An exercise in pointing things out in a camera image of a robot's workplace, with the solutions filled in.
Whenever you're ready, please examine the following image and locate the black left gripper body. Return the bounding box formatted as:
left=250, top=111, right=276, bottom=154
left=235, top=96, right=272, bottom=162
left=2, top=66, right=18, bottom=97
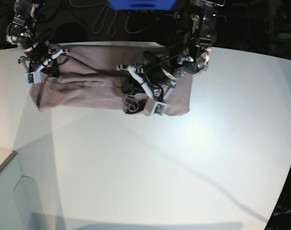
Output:
left=143, top=51, right=184, bottom=85

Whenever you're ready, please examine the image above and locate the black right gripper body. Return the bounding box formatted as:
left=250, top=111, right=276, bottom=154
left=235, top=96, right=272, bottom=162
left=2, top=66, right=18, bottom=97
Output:
left=5, top=23, right=53, bottom=70

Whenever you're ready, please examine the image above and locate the mauve grey t-shirt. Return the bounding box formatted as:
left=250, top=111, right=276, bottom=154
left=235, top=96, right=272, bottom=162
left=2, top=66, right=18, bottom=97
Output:
left=30, top=44, right=193, bottom=117

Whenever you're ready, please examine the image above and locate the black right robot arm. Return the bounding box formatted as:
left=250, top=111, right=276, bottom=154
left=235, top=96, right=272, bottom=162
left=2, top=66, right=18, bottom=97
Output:
left=6, top=0, right=48, bottom=65

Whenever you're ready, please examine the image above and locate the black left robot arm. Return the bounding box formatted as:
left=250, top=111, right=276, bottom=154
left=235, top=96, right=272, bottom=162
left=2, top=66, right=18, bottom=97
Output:
left=117, top=0, right=218, bottom=115

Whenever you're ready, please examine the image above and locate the blue plastic box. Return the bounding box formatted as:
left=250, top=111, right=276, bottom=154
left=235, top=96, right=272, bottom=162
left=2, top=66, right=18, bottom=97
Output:
left=107, top=0, right=176, bottom=11

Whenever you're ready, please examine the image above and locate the grey table side panel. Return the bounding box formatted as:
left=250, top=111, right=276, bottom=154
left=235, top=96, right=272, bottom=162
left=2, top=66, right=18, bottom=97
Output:
left=0, top=152, right=41, bottom=230

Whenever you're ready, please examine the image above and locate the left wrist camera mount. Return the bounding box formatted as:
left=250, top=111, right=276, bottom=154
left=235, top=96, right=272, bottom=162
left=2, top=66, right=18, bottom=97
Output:
left=117, top=63, right=176, bottom=115

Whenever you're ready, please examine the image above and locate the white looped cable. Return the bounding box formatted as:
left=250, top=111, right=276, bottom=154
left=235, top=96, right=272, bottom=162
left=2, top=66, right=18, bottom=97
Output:
left=68, top=0, right=160, bottom=36

